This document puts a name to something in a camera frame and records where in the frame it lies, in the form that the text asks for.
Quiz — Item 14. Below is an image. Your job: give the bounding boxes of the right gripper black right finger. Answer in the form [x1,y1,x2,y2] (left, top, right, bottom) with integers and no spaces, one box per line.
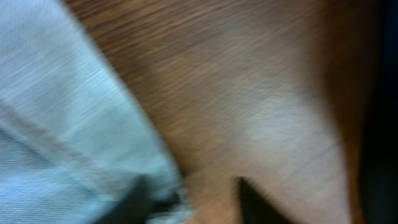
[237,177,293,224]

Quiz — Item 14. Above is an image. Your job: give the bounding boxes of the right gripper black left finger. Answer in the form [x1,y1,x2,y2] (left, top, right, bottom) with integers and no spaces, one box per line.
[95,177,180,224]

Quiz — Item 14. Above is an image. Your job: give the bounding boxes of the light blue denim shorts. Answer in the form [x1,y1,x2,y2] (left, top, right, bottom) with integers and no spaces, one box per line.
[1,0,192,223]

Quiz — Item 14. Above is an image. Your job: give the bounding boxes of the black garment pile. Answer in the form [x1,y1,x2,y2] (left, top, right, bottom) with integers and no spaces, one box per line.
[359,0,397,224]

